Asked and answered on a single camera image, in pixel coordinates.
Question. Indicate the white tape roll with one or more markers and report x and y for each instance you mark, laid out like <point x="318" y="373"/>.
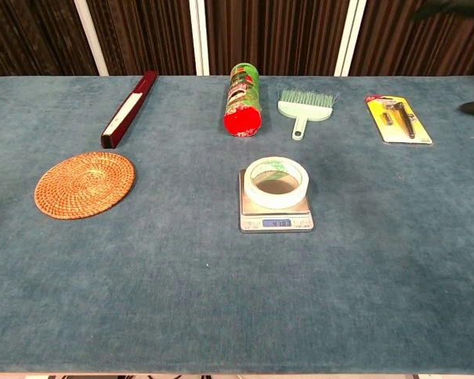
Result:
<point x="276" y="202"/>

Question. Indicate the small digital kitchen scale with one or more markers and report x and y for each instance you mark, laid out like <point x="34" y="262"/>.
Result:
<point x="253" y="225"/>

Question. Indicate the razor in yellow package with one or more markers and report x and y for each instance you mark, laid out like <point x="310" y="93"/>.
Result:
<point x="379" y="118"/>

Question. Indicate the mint green hand brush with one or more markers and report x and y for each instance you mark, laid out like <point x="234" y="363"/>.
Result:
<point x="300" y="110"/>

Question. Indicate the green Pringles can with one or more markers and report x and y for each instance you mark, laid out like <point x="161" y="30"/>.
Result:
<point x="243" y="118"/>

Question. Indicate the long dark red box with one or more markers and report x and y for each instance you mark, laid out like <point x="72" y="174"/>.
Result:
<point x="128" y="108"/>

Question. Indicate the blue table cloth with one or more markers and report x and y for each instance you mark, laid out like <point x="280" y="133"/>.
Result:
<point x="142" y="276"/>

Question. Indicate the round woven rattan coaster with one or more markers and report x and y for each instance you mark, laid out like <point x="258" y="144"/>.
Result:
<point x="85" y="185"/>

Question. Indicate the white partition post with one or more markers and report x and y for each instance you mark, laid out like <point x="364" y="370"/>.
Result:
<point x="198" y="39"/>
<point x="349" y="39"/>
<point x="91" y="39"/>

